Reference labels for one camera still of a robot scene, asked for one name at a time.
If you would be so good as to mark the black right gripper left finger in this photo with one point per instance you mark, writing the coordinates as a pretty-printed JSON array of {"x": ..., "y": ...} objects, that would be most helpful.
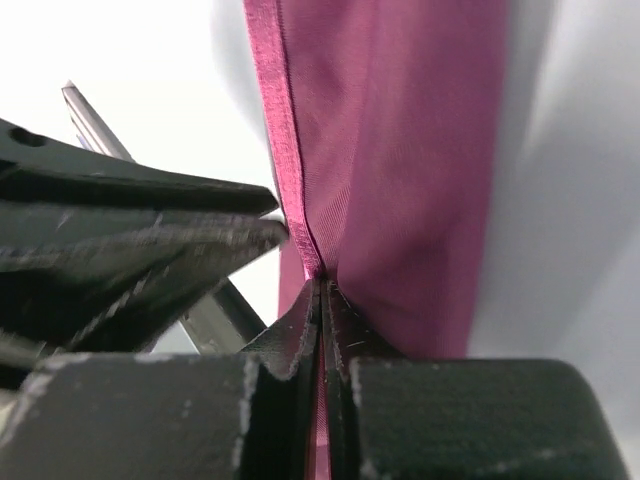
[{"x": 171, "y": 416}]

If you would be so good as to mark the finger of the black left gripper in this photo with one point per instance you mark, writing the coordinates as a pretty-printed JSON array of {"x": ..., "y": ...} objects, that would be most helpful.
[
  {"x": 35, "y": 168},
  {"x": 103, "y": 279}
]

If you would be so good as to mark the magenta satin napkin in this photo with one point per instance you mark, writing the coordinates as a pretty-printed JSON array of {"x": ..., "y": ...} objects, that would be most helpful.
[{"x": 382, "y": 119}]

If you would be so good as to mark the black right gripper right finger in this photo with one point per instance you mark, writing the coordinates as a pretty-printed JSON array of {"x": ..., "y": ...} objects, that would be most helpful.
[{"x": 390, "y": 417}]

